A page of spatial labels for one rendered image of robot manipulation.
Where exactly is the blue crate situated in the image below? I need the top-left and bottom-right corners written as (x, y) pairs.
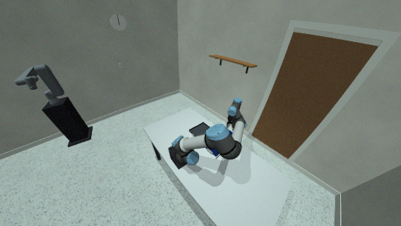
top-left (206, 148), bottom-right (219, 156)

